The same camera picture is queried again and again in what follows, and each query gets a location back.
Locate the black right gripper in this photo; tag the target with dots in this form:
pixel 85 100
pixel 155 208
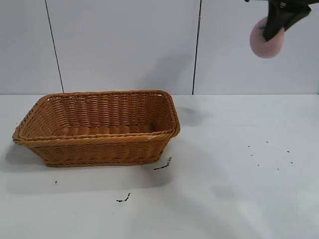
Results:
pixel 289 3

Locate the pink toy peach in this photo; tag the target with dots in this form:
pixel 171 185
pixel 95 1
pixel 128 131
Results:
pixel 266 48

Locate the brown woven wicker basket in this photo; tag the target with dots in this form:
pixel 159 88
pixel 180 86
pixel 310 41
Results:
pixel 99 149

